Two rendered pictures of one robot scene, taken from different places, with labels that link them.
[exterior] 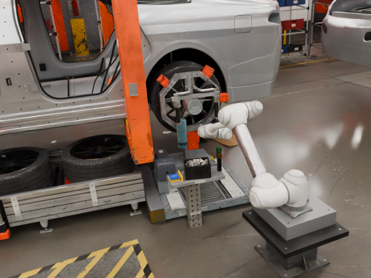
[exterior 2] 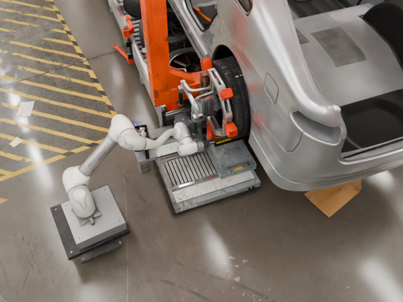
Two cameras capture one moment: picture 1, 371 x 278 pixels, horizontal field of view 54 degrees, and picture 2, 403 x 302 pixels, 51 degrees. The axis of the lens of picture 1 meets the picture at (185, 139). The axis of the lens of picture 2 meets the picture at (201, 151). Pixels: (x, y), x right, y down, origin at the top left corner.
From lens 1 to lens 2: 3.89 m
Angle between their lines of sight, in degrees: 67
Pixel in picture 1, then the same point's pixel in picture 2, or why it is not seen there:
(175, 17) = (233, 20)
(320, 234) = (68, 235)
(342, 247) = (100, 278)
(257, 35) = (278, 115)
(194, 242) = (120, 169)
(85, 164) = not seen: hidden behind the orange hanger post
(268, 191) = (65, 175)
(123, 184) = not seen: hidden behind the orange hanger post
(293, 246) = (56, 214)
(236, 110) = (115, 124)
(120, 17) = not seen: outside the picture
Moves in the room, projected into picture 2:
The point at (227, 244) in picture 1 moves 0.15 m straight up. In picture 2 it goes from (115, 192) to (113, 182)
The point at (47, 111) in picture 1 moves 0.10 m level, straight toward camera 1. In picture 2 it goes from (180, 11) to (170, 14)
